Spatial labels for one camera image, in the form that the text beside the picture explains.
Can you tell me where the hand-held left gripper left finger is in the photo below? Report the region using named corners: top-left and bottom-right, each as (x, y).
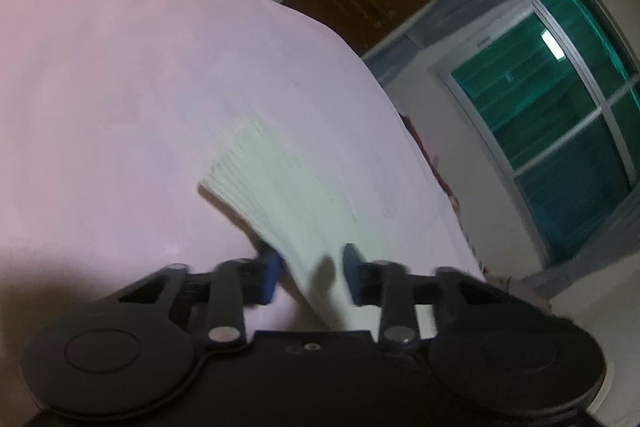
top-left (117, 249), bottom-right (286, 349)

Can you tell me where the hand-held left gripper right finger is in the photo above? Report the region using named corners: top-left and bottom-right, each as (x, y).
top-left (342, 243), bottom-right (503, 353)

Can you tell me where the white ribbed sock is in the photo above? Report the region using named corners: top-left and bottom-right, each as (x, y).
top-left (199, 119), bottom-right (373, 333)

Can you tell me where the pink floral bedsheet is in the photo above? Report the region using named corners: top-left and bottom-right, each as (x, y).
top-left (0, 0), bottom-right (488, 408)

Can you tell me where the window with white frame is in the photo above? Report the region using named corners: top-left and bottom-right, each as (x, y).
top-left (430, 0), bottom-right (640, 268)

